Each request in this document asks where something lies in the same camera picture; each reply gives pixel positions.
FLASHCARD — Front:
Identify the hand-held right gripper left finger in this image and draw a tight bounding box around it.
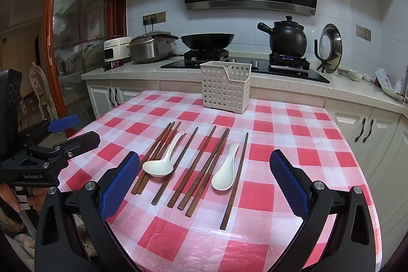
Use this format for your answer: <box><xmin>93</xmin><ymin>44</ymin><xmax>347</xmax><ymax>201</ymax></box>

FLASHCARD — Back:
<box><xmin>34</xmin><ymin>151</ymin><xmax>150</xmax><ymax>272</ymax></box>

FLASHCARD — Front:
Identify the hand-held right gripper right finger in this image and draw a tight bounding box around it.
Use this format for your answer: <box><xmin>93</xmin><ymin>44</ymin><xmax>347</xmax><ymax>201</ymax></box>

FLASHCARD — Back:
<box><xmin>269</xmin><ymin>149</ymin><xmax>378</xmax><ymax>272</ymax></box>

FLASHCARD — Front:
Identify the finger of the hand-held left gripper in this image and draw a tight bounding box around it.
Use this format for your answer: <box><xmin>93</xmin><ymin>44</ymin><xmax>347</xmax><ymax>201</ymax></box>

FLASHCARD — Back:
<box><xmin>48</xmin><ymin>131</ymin><xmax>101</xmax><ymax>161</ymax></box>
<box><xmin>22</xmin><ymin>114</ymin><xmax>81</xmax><ymax>140</ymax></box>

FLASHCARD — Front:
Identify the white ceramic spoon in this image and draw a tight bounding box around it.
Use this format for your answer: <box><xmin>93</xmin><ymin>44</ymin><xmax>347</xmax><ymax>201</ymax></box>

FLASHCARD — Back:
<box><xmin>212</xmin><ymin>143</ymin><xmax>239</xmax><ymax>191</ymax></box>
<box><xmin>142</xmin><ymin>132</ymin><xmax>187</xmax><ymax>177</ymax></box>

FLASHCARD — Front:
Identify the white perforated utensil basket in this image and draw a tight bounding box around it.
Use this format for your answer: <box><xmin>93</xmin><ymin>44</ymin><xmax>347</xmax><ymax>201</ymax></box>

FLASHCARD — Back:
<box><xmin>200</xmin><ymin>61</ymin><xmax>252</xmax><ymax>115</ymax></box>

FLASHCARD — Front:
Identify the person's left hand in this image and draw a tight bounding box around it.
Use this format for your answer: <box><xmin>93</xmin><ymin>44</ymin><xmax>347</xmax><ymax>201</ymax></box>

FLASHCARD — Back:
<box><xmin>0</xmin><ymin>184</ymin><xmax>48</xmax><ymax>213</ymax></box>

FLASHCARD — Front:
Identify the ornate white chair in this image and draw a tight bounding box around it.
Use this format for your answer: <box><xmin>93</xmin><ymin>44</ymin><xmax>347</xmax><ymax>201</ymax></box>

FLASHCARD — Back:
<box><xmin>29</xmin><ymin>62</ymin><xmax>59</xmax><ymax>126</ymax></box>

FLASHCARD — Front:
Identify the red white checkered tablecloth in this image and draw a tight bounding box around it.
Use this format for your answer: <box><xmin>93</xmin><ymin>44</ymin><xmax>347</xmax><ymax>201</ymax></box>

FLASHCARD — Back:
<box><xmin>59</xmin><ymin>90</ymin><xmax>381</xmax><ymax>272</ymax></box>

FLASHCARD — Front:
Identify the white rice cooker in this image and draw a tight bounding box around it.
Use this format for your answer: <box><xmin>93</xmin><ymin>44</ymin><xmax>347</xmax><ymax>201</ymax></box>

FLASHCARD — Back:
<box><xmin>104</xmin><ymin>35</ymin><xmax>133</xmax><ymax>64</ymax></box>

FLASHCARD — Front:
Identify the steel pressure cooker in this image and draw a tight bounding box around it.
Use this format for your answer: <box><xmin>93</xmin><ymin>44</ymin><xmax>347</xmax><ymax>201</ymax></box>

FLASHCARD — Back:
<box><xmin>129</xmin><ymin>31</ymin><xmax>179</xmax><ymax>64</ymax></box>

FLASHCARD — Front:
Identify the wooden framed glass door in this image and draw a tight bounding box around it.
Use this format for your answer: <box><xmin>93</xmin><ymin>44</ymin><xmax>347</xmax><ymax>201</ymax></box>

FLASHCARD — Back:
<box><xmin>44</xmin><ymin>0</ymin><xmax>128</xmax><ymax>139</ymax></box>

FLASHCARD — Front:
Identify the black glass gas cooktop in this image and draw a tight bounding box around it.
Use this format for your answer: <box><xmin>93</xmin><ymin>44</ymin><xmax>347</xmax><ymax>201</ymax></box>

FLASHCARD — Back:
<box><xmin>160</xmin><ymin>48</ymin><xmax>331</xmax><ymax>83</ymax></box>

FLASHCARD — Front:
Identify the black lid stand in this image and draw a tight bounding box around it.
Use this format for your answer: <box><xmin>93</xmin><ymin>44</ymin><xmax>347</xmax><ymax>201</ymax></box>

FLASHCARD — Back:
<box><xmin>314</xmin><ymin>39</ymin><xmax>332</xmax><ymax>72</ymax></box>

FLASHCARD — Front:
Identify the white packet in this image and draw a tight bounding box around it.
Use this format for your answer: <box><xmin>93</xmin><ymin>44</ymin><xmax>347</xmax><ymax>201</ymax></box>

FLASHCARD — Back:
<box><xmin>374</xmin><ymin>68</ymin><xmax>408</xmax><ymax>103</ymax></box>

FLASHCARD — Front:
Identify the steel pot lid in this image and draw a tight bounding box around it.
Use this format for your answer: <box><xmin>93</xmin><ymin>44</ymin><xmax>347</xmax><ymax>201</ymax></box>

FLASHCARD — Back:
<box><xmin>319</xmin><ymin>23</ymin><xmax>343</xmax><ymax>74</ymax></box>

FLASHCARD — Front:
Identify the black clay pot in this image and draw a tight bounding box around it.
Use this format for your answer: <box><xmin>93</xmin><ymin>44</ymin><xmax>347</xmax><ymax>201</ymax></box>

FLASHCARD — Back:
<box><xmin>257</xmin><ymin>16</ymin><xmax>307</xmax><ymax>58</ymax></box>

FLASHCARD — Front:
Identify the black wok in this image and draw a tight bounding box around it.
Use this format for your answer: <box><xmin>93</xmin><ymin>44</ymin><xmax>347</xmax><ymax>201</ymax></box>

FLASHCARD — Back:
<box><xmin>174</xmin><ymin>33</ymin><xmax>235</xmax><ymax>50</ymax></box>

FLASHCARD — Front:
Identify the wall socket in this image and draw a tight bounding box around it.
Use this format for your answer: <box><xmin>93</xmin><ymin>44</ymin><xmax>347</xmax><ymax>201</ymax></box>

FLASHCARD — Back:
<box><xmin>142</xmin><ymin>11</ymin><xmax>167</xmax><ymax>25</ymax></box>
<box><xmin>356</xmin><ymin>25</ymin><xmax>372</xmax><ymax>42</ymax></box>

